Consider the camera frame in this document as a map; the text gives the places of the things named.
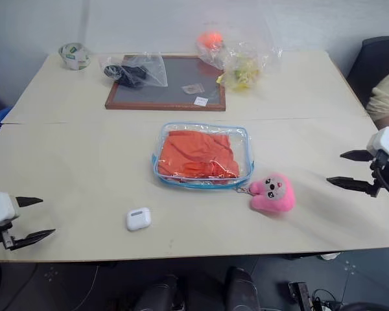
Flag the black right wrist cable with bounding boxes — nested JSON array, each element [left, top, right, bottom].
[[373, 151, 389, 209]]

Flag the white earbuds case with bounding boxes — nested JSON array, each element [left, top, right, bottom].
[[126, 207, 153, 232]]

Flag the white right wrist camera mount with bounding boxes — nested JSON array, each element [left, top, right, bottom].
[[365, 126, 389, 192]]

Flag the person in beige clothes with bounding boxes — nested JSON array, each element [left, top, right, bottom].
[[365, 60, 389, 131]]

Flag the black floor cables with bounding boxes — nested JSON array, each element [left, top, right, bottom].
[[310, 286, 348, 311]]

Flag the clear bag with yellow items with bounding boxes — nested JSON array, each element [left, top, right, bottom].
[[216, 39, 283, 94]]

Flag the wooden framed grey board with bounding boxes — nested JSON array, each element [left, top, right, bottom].
[[104, 54, 227, 112]]

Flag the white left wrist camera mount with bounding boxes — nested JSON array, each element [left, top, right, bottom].
[[0, 190, 21, 235]]

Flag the orange cloth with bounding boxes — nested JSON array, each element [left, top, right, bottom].
[[157, 130, 241, 183]]

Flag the orange ball in plastic bag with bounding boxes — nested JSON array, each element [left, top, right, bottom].
[[195, 21, 227, 69]]

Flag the black metal bracket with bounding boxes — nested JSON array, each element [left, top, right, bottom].
[[287, 281, 313, 311]]

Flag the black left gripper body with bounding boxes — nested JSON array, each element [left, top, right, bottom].
[[0, 222, 16, 251]]

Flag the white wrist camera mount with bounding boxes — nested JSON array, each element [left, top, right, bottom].
[[0, 190, 21, 235], [365, 126, 389, 192]]

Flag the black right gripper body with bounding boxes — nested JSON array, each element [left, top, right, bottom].
[[367, 157, 389, 199]]

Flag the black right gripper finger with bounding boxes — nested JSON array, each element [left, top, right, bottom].
[[339, 149, 376, 163], [325, 176, 373, 194]]

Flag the dark rounded shape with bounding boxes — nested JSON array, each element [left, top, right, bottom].
[[224, 266, 264, 311]]

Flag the clear pouch with orange cloth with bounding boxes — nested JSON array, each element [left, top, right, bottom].
[[150, 121, 257, 192]]

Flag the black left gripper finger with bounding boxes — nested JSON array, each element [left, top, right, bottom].
[[11, 228, 57, 251], [16, 196, 44, 210]]

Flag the clear bag with black cable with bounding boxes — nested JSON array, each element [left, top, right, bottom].
[[98, 51, 169, 89]]

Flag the black chair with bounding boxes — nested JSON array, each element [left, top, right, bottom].
[[346, 36, 389, 109]]

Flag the pink plush toy keychain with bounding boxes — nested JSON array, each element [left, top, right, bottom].
[[235, 172, 297, 213]]

